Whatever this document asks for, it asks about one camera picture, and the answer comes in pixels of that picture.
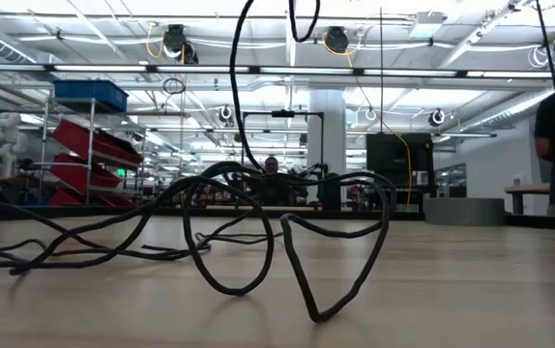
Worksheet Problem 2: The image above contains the thin black cord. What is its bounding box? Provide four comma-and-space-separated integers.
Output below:
0, 0, 398, 324

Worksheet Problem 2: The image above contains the black cylindrical stand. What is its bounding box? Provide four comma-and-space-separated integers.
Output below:
321, 171, 343, 212

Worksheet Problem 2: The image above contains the white column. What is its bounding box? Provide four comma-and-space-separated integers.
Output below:
307, 88, 348, 204

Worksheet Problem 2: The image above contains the black equipment cart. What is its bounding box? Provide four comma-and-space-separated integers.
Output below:
365, 131, 436, 208

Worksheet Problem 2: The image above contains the metal shelf rack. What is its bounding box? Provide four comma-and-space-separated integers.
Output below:
35, 96, 146, 208

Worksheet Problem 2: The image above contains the red storage bin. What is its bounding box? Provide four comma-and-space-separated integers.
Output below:
47, 187, 139, 209
48, 153, 123, 194
52, 118, 145, 171

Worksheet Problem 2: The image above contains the blue storage bin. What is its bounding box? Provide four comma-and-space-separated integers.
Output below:
53, 78, 130, 114

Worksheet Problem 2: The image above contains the long light strip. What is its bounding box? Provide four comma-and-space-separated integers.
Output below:
0, 62, 555, 79

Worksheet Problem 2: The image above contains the long wooden table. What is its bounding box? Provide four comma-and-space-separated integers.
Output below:
503, 182, 553, 217

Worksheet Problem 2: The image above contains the thin black slanted strut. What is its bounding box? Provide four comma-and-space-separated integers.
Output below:
534, 0, 555, 94

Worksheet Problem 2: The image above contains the black robot station frame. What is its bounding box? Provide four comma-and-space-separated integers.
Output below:
240, 108, 326, 207

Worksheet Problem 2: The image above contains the yellow drop cable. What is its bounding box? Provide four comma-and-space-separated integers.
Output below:
320, 31, 413, 207

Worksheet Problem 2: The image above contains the black aluminium table frame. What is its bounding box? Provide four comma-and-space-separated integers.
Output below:
0, 205, 555, 232

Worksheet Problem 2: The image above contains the grey duct tape roll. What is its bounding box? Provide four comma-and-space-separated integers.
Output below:
424, 196, 506, 227

